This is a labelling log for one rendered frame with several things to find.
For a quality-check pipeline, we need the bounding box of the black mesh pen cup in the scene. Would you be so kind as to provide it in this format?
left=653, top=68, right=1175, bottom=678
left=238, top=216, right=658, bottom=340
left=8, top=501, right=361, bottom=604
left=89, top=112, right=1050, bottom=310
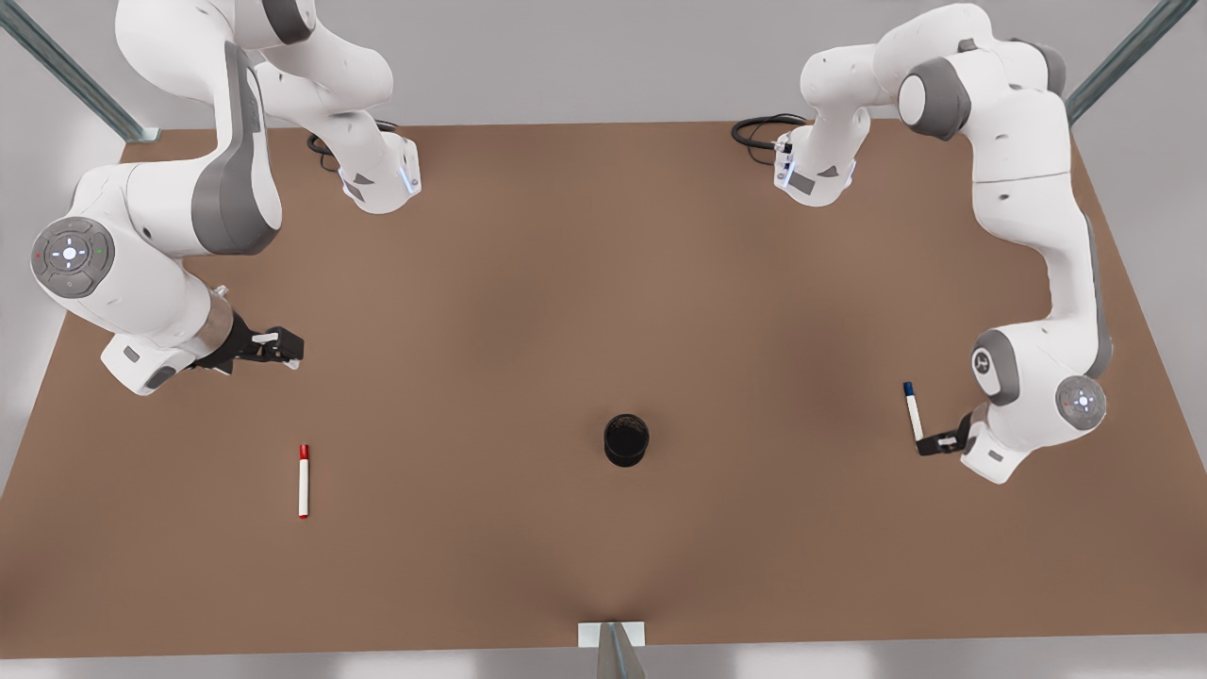
left=603, top=413, right=651, bottom=469

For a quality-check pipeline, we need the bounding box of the silver frame post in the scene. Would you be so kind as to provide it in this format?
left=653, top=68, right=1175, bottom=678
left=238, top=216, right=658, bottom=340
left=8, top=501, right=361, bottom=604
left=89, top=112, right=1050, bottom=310
left=1066, top=0, right=1200, bottom=124
left=576, top=620, right=649, bottom=679
left=0, top=0, right=162, bottom=143

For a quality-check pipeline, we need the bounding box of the black cable loop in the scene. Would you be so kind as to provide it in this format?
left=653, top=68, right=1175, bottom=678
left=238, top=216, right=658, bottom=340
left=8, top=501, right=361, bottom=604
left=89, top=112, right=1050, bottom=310
left=307, top=120, right=401, bottom=176
left=731, top=113, right=812, bottom=167

